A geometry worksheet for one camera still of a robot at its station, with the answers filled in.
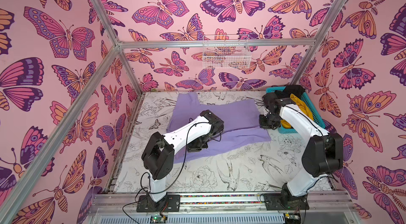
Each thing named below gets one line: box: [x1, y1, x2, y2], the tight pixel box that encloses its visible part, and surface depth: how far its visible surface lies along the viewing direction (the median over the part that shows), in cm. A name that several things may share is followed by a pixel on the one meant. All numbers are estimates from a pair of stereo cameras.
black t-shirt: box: [274, 84, 306, 99], surface depth 109 cm
